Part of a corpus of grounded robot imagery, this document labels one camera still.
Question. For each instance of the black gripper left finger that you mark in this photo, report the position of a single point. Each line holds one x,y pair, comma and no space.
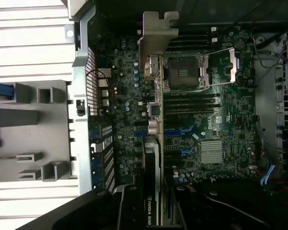
98,210

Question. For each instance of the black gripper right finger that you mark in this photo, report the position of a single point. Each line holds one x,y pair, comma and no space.
206,213

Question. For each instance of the silver chipset heatsink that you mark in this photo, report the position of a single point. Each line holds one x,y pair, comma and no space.
211,151

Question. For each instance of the black slot with blue latch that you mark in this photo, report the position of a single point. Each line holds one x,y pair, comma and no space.
187,151

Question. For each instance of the blue expansion slot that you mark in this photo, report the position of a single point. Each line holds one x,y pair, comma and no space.
172,133

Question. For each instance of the green Dell motherboard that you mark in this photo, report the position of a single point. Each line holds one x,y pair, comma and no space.
230,115

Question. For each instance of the grey parts rack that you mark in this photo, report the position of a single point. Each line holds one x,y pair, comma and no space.
57,115

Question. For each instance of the black RAM slot bank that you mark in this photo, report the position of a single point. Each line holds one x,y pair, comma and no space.
192,42
192,103

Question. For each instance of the open black PC case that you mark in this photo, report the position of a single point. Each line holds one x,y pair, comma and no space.
81,72

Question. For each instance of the CPU socket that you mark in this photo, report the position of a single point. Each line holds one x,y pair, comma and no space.
182,72

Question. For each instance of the metal socket cover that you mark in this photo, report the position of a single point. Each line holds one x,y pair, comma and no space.
232,64

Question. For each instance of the blue disk carrier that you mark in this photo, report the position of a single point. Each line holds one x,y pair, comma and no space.
2,91

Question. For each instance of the round coin battery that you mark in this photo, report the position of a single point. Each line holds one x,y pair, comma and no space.
240,44

